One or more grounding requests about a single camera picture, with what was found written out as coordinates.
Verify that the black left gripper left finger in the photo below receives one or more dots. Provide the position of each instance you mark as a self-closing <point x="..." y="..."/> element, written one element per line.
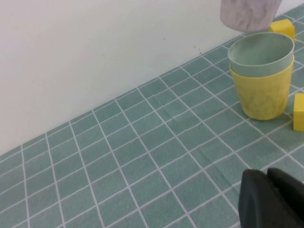
<point x="255" y="202"/>

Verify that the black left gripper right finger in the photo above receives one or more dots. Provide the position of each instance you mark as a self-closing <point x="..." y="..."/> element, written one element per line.
<point x="291" y="192"/>

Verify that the green plastic cup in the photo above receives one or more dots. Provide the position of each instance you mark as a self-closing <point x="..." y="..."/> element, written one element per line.
<point x="259" y="57"/>

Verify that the pale pink marbled plastic cup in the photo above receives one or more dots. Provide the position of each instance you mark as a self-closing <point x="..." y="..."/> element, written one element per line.
<point x="249" y="14"/>

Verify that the yellow cube block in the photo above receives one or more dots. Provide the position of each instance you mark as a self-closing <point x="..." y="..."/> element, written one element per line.
<point x="299" y="111"/>
<point x="283" y="28"/>

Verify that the yellow plastic cup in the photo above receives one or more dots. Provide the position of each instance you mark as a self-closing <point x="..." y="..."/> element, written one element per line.
<point x="263" y="95"/>

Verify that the green checked tablecloth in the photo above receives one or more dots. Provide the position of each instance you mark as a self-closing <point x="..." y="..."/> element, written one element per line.
<point x="142" y="178"/>

